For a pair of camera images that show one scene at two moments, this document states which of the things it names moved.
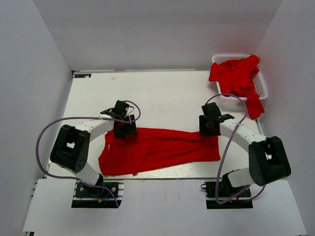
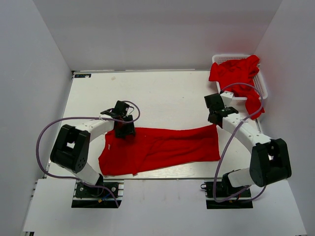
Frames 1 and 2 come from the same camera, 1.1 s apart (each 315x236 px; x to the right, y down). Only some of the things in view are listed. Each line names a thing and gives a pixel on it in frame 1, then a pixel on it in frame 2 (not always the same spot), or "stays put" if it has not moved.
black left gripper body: [126, 129] stays put
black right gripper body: [204, 128] → [210, 118]
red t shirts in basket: [235, 78] stays put
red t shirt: [152, 147] stays put
